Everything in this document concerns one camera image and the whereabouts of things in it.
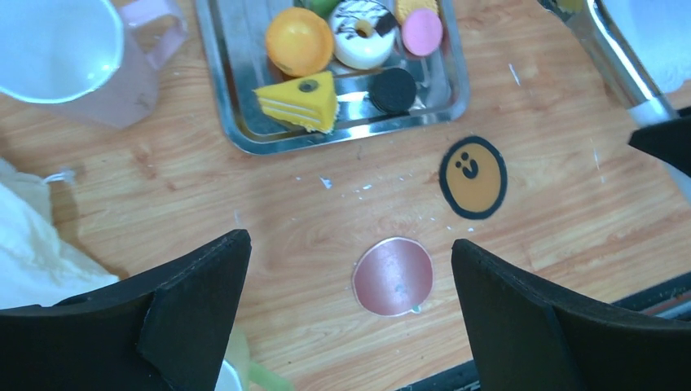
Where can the green layered cake roll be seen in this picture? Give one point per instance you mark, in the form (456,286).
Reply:
(322,8)

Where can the black sandwich cookie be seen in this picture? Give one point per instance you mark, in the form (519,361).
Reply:
(393,91)

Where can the yellow face coaster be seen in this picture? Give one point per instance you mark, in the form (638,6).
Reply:
(473,178)

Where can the pink handled white mug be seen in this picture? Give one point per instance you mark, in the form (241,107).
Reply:
(89,60)

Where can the red apple coaster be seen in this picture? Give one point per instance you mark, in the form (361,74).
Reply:
(393,277)

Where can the green handled white mug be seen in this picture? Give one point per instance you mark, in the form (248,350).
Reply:
(238,371)

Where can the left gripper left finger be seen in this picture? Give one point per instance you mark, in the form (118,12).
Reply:
(166,328)

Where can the orange biscuit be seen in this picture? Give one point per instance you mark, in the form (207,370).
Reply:
(403,8)

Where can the pink macaron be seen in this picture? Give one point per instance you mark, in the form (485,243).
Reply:
(422,32)

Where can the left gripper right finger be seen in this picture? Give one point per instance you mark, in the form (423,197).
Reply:
(501,302)

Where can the white three-tier dessert stand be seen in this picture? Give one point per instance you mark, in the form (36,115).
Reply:
(659,33)

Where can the cream cloth bag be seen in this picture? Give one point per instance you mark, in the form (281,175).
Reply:
(37,266)

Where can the metal serving tongs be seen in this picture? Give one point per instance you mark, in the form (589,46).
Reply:
(595,29)

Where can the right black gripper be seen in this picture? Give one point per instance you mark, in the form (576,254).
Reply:
(668,141)

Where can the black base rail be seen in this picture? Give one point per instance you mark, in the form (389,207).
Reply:
(641,342)

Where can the yellow cake slice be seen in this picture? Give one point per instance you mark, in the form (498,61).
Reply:
(310,102)

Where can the white chocolate donut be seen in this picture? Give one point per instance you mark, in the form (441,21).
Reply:
(363,33)

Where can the orange macaron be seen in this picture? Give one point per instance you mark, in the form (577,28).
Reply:
(299,42)

